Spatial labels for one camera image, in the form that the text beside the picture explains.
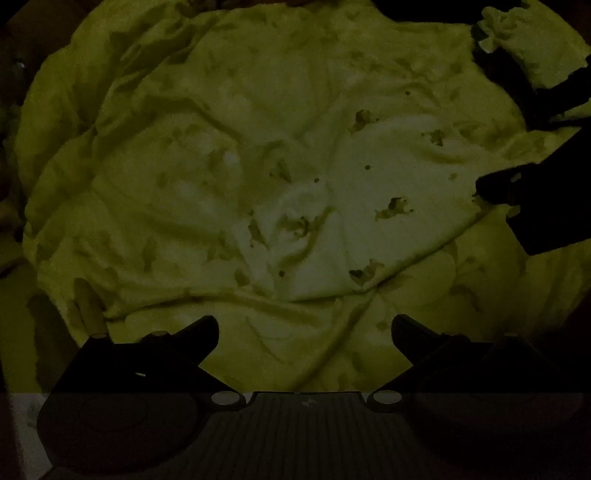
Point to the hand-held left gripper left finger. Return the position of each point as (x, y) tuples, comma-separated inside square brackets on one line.
[(206, 328)]

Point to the pale crumpled cloth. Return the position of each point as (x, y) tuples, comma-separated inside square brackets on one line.
[(531, 41)]

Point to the printed blanket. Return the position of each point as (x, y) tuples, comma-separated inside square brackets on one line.
[(438, 290)]

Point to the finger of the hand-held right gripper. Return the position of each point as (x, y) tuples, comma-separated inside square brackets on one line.
[(496, 187)]

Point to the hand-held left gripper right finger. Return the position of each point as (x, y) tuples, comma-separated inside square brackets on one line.
[(404, 328)]

